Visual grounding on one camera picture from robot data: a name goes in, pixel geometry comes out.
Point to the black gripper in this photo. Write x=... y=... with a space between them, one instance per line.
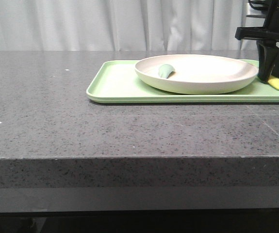
x=267 y=51

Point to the white round plate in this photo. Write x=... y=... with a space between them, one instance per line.
x=197 y=74

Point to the pale green plastic spoon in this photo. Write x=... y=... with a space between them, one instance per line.
x=165 y=71

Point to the light green serving tray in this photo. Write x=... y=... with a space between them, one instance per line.
x=117 y=82

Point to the white pleated curtain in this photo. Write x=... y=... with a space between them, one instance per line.
x=123 y=25

